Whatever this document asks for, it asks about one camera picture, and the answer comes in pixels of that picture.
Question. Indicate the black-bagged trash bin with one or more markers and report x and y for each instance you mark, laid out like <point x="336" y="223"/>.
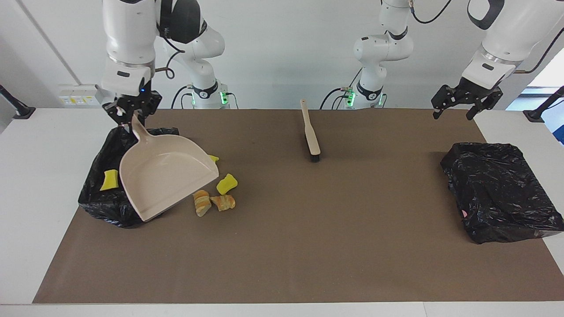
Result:
<point x="101" y="207"/>

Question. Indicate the beige brush with black bristles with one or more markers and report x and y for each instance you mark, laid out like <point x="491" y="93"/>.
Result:
<point x="310" y="136"/>

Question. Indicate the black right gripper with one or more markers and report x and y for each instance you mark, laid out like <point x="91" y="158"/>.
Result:
<point x="134" y="105"/>

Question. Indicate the brown table mat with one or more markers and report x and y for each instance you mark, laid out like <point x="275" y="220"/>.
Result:
<point x="282" y="273"/>

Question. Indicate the white wall conduit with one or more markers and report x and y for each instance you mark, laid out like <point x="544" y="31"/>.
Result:
<point x="48" y="42"/>

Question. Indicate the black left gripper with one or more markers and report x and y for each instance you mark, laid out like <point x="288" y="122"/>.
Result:
<point x="473" y="93"/>

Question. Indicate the white wall socket box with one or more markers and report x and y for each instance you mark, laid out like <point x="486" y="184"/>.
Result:
<point x="79" y="94"/>

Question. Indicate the yellow sponge chunk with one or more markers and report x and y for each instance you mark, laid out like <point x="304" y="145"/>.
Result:
<point x="227" y="184"/>
<point x="109" y="180"/>

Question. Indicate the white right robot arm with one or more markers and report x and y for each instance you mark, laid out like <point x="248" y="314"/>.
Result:
<point x="130" y="35"/>

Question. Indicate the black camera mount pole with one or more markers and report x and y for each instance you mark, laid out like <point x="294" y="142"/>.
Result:
<point x="535" y="115"/>
<point x="22" y="111"/>

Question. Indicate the black-bagged bin with pink spot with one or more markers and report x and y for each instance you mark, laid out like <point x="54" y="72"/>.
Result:
<point x="498" y="193"/>

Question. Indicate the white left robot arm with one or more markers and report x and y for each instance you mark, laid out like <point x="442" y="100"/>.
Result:
<point x="379" y="48"/>

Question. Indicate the orange striped croissant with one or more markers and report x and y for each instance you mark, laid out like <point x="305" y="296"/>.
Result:
<point x="202" y="203"/>
<point x="223" y="202"/>

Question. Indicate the beige plastic dustpan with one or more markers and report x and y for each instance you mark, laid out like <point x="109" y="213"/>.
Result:
<point x="167" y="176"/>

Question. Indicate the notched yellow sponge piece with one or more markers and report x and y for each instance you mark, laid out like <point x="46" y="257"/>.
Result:
<point x="214" y="158"/>

